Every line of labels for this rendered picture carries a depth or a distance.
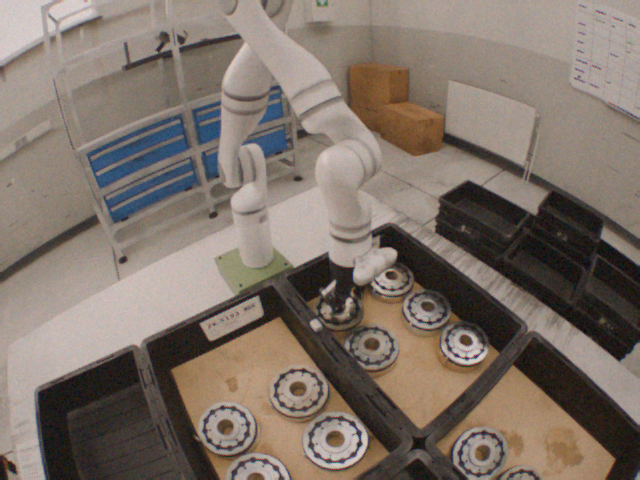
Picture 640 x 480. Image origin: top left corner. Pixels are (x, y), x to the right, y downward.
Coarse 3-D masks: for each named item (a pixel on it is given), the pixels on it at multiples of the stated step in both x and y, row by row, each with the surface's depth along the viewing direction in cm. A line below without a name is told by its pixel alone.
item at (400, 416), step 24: (408, 240) 68; (312, 264) 63; (288, 288) 59; (480, 288) 55; (312, 312) 54; (504, 312) 50; (504, 360) 43; (480, 384) 40; (456, 408) 38; (408, 432) 36
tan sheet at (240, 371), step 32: (224, 352) 59; (256, 352) 59; (288, 352) 59; (192, 384) 53; (224, 384) 53; (256, 384) 54; (192, 416) 48; (256, 416) 48; (256, 448) 44; (288, 448) 44; (384, 448) 43
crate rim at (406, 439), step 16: (256, 288) 59; (224, 304) 56; (288, 304) 56; (192, 320) 53; (304, 320) 53; (160, 336) 50; (320, 336) 50; (144, 352) 48; (336, 352) 47; (352, 384) 43; (160, 400) 41; (368, 400) 41; (384, 416) 40; (176, 432) 37; (400, 432) 36; (176, 448) 35; (400, 448) 34; (384, 464) 33
